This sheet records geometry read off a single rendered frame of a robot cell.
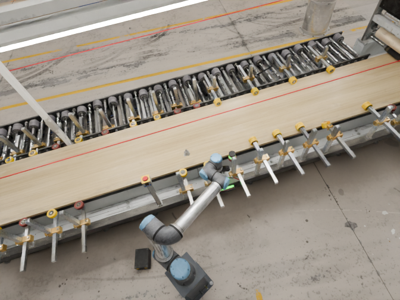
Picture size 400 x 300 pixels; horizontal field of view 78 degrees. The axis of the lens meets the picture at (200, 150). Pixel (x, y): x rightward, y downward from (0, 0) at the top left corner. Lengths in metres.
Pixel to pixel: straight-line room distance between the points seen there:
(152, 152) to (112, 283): 1.52
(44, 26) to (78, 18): 0.17
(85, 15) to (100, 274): 2.63
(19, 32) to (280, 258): 2.86
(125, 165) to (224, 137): 1.03
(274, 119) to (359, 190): 1.47
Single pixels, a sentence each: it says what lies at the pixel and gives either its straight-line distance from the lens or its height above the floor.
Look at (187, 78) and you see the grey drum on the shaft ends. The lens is 3.33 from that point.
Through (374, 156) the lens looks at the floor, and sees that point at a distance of 3.98.
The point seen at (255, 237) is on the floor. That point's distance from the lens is 3.05.
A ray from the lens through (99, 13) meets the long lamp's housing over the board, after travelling 1.48.
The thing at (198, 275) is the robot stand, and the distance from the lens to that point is 2.37.
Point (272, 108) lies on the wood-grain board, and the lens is 2.85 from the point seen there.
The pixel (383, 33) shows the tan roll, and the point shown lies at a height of 1.08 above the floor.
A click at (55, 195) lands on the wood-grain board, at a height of 0.90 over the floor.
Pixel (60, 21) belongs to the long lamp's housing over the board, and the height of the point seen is 2.37.
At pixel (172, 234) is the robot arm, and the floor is 1.44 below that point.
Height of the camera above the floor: 2.93
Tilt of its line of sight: 55 degrees down
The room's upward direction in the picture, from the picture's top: 10 degrees counter-clockwise
